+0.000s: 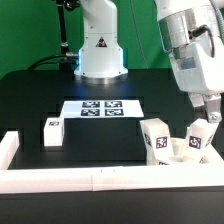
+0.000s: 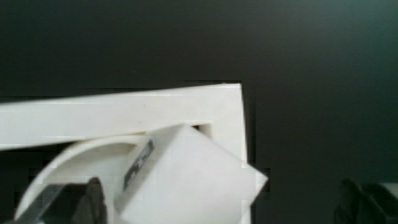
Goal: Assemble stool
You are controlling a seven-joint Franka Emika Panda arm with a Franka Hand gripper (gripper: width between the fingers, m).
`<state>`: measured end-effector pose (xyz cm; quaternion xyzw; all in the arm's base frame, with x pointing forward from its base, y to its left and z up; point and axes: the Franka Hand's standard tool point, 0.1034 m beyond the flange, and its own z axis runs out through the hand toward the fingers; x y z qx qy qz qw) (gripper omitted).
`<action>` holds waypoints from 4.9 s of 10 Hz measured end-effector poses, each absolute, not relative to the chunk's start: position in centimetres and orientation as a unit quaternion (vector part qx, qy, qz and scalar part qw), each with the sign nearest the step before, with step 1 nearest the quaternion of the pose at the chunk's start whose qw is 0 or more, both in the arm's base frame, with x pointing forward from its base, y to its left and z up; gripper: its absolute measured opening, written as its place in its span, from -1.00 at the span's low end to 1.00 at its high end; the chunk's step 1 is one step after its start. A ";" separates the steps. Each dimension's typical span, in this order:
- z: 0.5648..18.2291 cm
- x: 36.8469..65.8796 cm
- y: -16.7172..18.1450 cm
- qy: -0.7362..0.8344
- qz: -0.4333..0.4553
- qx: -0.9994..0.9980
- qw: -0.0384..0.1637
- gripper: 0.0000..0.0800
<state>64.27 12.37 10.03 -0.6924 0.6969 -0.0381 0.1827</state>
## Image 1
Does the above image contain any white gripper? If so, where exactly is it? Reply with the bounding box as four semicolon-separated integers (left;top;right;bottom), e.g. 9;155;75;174
169;41;224;123

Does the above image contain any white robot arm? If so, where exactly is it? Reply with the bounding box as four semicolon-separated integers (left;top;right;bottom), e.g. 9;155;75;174
74;0;224;123

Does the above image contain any white U-shaped fence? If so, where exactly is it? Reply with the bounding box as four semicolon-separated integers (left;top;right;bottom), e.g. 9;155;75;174
0;131;224;194

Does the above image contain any white marker sheet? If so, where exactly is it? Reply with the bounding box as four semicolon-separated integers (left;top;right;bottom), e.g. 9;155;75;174
60;100;144;118

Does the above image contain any black cable bundle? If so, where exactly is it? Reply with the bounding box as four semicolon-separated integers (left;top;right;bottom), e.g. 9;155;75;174
25;51;79;72

